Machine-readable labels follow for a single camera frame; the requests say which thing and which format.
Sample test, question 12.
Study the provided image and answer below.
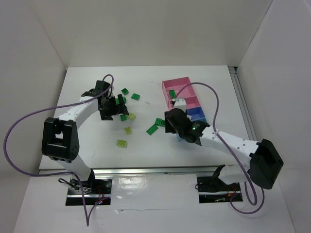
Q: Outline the dark green double lego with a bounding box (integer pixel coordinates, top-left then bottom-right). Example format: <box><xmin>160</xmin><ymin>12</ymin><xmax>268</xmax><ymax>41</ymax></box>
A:
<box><xmin>155</xmin><ymin>118</ymin><xmax>166</xmax><ymax>127</ymax></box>

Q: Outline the dark green long lego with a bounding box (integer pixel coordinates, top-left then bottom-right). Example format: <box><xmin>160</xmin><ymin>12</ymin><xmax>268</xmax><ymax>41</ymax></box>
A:
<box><xmin>169</xmin><ymin>90</ymin><xmax>176</xmax><ymax>100</ymax></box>
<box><xmin>146</xmin><ymin>124</ymin><xmax>158</xmax><ymax>135</ymax></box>

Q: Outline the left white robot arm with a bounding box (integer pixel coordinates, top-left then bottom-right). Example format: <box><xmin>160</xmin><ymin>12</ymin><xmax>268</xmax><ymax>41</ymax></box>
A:
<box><xmin>42</xmin><ymin>80</ymin><xmax>129</xmax><ymax>183</ymax></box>

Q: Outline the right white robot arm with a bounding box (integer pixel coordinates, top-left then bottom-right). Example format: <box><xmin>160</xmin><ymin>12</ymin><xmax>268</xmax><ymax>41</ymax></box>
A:
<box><xmin>164</xmin><ymin>108</ymin><xmax>284</xmax><ymax>190</ymax></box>

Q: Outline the dark green lego near centre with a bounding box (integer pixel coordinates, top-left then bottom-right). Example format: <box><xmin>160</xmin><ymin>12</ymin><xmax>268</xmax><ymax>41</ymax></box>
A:
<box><xmin>120</xmin><ymin>115</ymin><xmax>127</xmax><ymax>121</ymax></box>

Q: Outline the light green lego brick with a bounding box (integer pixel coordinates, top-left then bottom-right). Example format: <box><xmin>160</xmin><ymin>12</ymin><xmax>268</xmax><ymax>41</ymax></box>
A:
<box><xmin>127</xmin><ymin>113</ymin><xmax>136</xmax><ymax>120</ymax></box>

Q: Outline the dark green square lego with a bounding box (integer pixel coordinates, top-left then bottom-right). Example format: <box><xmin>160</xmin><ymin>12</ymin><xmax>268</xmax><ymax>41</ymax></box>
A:
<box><xmin>121</xmin><ymin>88</ymin><xmax>129</xmax><ymax>95</ymax></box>

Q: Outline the pink and blue sorting tray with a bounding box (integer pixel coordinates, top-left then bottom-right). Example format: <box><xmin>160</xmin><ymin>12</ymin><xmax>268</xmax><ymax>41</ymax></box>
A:
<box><xmin>162</xmin><ymin>77</ymin><xmax>207</xmax><ymax>123</ymax></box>

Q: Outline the light green square lego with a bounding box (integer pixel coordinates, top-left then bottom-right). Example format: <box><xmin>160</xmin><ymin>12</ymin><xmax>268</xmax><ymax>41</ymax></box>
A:
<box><xmin>124</xmin><ymin>127</ymin><xmax>132</xmax><ymax>135</ymax></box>

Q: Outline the light green long lego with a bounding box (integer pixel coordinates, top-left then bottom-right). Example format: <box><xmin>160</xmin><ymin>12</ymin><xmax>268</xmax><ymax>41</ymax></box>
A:
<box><xmin>117</xmin><ymin>140</ymin><xmax>128</xmax><ymax>148</ymax></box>

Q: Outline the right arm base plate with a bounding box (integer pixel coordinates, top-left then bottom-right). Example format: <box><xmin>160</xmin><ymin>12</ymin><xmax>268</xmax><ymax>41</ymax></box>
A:
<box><xmin>195</xmin><ymin>176</ymin><xmax>243</xmax><ymax>203</ymax></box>

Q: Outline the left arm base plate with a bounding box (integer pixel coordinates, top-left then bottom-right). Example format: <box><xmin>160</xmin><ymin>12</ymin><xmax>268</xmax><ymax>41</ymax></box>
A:
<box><xmin>65</xmin><ymin>178</ymin><xmax>112</xmax><ymax>206</ymax></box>

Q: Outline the aluminium frame rail right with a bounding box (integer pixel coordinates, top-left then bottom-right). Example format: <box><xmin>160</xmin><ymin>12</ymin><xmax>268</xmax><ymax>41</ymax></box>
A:
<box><xmin>228</xmin><ymin>66</ymin><xmax>265</xmax><ymax>161</ymax></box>

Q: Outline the aluminium frame rail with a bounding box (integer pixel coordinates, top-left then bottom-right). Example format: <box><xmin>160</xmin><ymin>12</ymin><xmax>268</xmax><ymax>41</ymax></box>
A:
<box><xmin>228</xmin><ymin>66</ymin><xmax>265</xmax><ymax>161</ymax></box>
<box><xmin>38</xmin><ymin>164</ymin><xmax>265</xmax><ymax>176</ymax></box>

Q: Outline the aluminium frame rail front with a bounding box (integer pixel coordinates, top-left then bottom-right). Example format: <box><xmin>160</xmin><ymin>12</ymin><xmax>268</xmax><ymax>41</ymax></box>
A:
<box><xmin>38</xmin><ymin>164</ymin><xmax>265</xmax><ymax>176</ymax></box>

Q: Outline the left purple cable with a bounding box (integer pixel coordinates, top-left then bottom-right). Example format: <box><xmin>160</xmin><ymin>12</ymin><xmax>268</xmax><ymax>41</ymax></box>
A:
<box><xmin>3</xmin><ymin>74</ymin><xmax>115</xmax><ymax>226</ymax></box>

